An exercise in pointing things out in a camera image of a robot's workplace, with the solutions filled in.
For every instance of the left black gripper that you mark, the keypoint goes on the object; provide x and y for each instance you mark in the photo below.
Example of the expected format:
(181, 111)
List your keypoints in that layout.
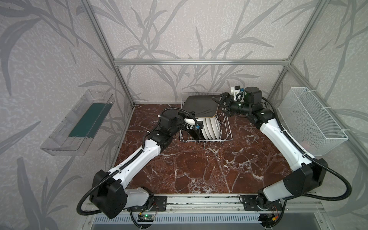
(189, 126)

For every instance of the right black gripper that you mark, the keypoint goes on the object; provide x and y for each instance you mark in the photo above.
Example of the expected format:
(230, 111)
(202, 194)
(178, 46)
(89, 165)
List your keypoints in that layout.
(227, 100)

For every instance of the black square plate yellow rim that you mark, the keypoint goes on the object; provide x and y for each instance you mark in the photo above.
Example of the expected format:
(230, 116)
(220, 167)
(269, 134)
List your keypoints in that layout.
(202, 105)

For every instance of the floral square plate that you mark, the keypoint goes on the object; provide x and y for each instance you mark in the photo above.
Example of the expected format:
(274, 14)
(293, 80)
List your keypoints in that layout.
(197, 129)

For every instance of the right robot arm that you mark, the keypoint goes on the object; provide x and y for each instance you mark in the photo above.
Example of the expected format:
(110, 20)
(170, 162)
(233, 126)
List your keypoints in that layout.
(307, 172)

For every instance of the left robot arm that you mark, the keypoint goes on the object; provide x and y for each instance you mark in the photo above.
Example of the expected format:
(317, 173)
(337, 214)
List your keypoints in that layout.
(109, 193)

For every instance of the pink object in basket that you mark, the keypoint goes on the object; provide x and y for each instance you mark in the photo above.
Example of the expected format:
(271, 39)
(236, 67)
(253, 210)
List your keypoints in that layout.
(306, 145)

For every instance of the green circuit board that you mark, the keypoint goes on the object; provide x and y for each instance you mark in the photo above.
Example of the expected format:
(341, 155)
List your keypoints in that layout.
(146, 217)

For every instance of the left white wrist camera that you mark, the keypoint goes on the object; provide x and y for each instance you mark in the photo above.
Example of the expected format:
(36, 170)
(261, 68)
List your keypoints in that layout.
(192, 122)

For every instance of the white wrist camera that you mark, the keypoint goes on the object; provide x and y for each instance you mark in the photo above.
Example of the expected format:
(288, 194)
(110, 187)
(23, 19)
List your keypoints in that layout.
(192, 122)
(238, 93)

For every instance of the white wire dish rack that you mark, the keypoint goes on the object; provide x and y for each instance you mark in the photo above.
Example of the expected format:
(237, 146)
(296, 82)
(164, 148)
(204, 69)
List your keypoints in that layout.
(220, 123)

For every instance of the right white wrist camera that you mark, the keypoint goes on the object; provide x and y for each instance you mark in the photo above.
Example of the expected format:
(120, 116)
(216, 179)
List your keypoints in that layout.
(238, 93)

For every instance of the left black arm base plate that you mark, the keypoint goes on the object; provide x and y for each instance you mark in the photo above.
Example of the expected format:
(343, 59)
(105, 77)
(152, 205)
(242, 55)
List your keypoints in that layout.
(156, 203)

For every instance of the aluminium mounting rail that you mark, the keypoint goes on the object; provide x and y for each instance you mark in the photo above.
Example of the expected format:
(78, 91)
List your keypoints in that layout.
(229, 203)

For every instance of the white mesh wall basket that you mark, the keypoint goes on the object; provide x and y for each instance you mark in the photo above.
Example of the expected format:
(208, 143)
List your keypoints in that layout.
(306, 119)

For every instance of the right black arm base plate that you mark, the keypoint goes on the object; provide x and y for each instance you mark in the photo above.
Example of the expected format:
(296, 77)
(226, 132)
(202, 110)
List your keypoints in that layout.
(254, 203)

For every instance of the clear plastic wall bin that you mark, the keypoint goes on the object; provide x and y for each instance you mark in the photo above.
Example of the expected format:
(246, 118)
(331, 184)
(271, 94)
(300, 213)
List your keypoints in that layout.
(75, 133)

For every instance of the aluminium frame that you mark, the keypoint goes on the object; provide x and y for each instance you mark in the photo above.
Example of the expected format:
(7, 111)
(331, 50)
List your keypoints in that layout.
(319, 9)

